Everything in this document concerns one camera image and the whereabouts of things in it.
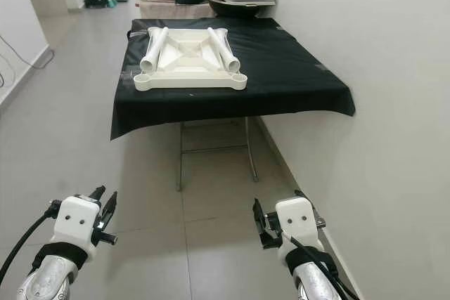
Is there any clear tape strip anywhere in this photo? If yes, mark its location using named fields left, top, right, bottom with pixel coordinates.
left=127, top=25, right=148, bottom=42

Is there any white plastic children table top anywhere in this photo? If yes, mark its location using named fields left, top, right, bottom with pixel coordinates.
left=134, top=27, right=248, bottom=92

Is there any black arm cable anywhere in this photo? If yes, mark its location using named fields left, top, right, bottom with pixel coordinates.
left=281, top=230, right=359, bottom=300
left=0, top=202, right=60, bottom=283

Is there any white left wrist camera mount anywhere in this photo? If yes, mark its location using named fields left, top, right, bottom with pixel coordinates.
left=56, top=195, right=101, bottom=250

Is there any black wall cable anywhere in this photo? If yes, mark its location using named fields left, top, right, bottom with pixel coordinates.
left=0, top=33, right=51, bottom=90

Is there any black wok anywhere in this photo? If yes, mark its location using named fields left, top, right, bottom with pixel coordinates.
left=206, top=0, right=268, bottom=20

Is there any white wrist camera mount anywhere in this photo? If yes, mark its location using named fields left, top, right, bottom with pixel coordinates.
left=56, top=195, right=101, bottom=250
left=274, top=197, right=318, bottom=255

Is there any beige cloth covered bench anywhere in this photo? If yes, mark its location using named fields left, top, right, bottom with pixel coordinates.
left=138, top=1, right=212, bottom=21

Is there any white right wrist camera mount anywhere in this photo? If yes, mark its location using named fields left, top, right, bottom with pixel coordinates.
left=274, top=197, right=318, bottom=255

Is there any black tablecloth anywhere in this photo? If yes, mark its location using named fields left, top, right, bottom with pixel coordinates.
left=110, top=18, right=356, bottom=141

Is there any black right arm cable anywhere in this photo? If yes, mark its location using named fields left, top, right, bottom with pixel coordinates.
left=281, top=230, right=359, bottom=300

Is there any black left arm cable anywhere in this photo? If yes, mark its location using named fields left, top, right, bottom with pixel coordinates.
left=0, top=202, right=60, bottom=283

